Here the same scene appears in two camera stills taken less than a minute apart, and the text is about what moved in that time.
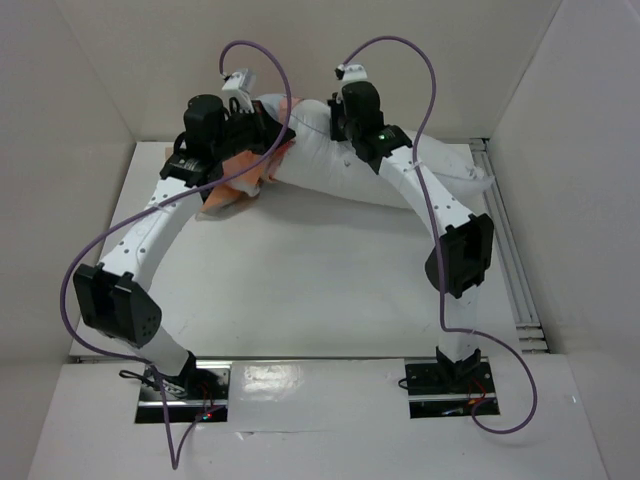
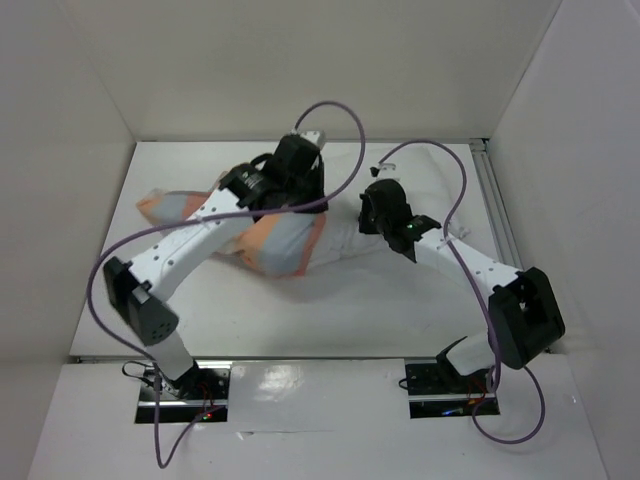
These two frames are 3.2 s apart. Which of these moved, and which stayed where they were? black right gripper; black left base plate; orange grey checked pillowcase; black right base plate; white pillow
Moved: orange grey checked pillowcase; white pillow; black right gripper
Stayed: black right base plate; black left base plate
